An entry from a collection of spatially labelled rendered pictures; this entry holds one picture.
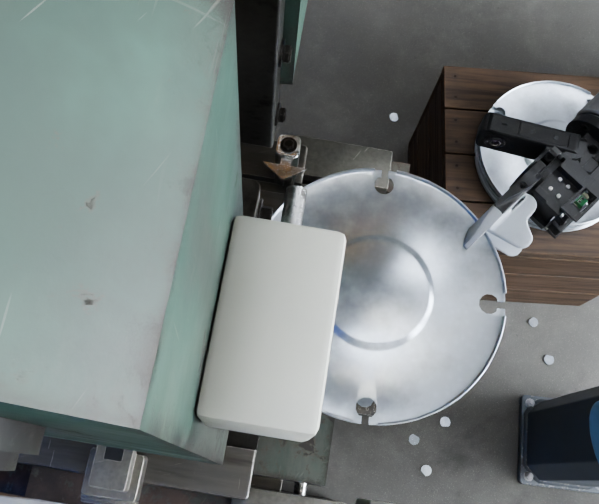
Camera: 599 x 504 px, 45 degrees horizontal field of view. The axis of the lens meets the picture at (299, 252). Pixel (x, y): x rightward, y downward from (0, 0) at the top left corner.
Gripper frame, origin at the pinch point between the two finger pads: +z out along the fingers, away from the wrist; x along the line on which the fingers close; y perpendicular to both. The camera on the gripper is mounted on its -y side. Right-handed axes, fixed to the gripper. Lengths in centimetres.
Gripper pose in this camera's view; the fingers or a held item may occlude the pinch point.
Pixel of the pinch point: (467, 236)
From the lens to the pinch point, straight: 84.3
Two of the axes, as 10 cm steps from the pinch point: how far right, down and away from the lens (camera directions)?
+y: 6.8, 7.1, -1.8
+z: -7.3, 6.6, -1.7
